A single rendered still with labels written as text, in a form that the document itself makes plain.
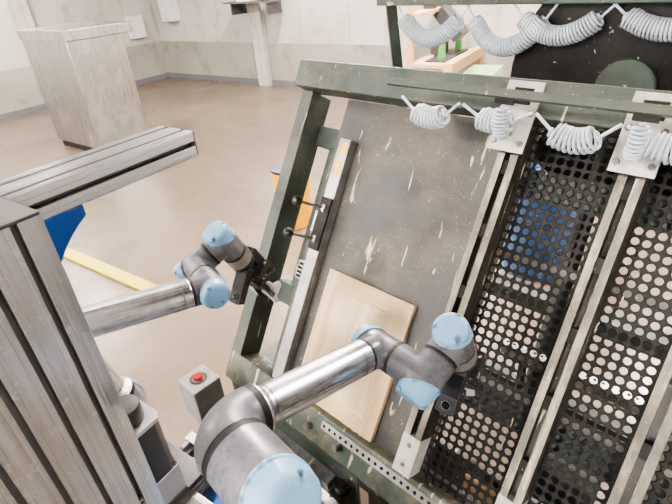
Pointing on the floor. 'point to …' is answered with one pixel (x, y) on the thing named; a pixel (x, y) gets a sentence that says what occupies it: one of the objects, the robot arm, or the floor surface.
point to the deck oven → (86, 81)
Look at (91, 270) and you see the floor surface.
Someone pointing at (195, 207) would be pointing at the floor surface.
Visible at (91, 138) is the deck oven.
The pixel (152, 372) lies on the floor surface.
